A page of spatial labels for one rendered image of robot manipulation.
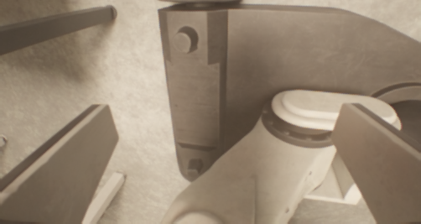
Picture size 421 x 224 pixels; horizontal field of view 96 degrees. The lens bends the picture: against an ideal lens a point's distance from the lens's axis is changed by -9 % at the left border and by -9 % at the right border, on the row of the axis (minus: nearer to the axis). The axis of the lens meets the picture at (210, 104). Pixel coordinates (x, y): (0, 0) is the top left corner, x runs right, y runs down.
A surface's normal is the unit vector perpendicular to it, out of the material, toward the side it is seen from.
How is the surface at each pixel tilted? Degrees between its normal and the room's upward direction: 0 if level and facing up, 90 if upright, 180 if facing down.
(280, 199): 90
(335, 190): 90
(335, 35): 0
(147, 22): 0
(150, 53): 0
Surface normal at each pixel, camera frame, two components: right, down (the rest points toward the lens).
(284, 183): -0.01, -0.86
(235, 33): -0.21, 0.51
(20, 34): 0.97, 0.18
